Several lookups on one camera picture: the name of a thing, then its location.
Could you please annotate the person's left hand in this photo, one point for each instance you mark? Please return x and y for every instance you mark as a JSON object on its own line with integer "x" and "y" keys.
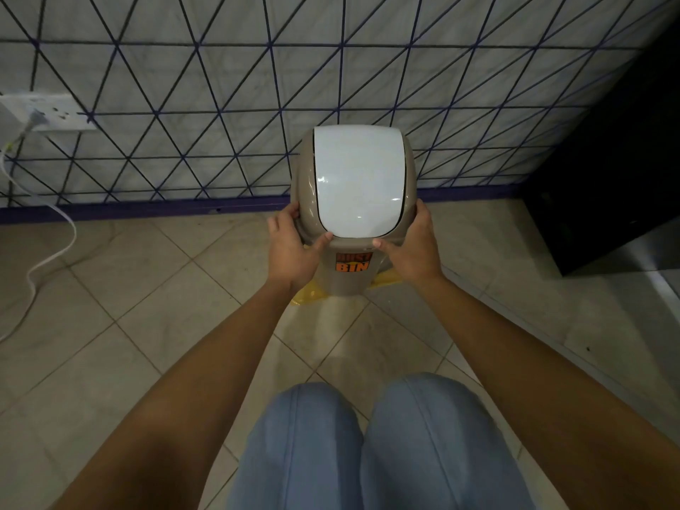
{"x": 289, "y": 253}

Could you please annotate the person's right hand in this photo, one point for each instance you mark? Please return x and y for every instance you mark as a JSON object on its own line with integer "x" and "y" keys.
{"x": 414, "y": 250}

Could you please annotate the person's right thumb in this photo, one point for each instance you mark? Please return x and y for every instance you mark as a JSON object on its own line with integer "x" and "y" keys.
{"x": 385, "y": 247}

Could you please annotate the person's left thumb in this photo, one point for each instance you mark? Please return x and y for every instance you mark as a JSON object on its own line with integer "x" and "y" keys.
{"x": 320, "y": 243}

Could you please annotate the beige dustbin lid with white flap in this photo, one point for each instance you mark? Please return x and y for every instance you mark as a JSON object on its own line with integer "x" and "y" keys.
{"x": 357, "y": 177}

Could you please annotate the person's left forearm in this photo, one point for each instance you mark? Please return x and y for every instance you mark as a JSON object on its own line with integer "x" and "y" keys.
{"x": 186, "y": 398}

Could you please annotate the person's right forearm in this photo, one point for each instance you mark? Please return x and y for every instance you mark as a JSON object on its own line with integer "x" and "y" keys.
{"x": 536, "y": 390}

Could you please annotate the beige dustbin body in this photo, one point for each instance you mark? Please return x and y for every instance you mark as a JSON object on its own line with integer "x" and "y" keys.
{"x": 348, "y": 275}

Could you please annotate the yellow plastic bin liner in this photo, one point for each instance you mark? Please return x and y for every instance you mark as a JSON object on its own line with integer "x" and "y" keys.
{"x": 313, "y": 298}

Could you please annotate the person's legs in blue trousers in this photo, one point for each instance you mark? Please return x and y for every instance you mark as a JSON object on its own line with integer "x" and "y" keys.
{"x": 372, "y": 446}

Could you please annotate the black cabinet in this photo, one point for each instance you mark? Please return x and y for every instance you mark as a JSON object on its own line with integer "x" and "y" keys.
{"x": 616, "y": 164}

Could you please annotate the white plug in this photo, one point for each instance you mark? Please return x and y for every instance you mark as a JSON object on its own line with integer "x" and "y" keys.
{"x": 34, "y": 119}

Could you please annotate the white wall socket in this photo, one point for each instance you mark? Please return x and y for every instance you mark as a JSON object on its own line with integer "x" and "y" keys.
{"x": 48, "y": 112}

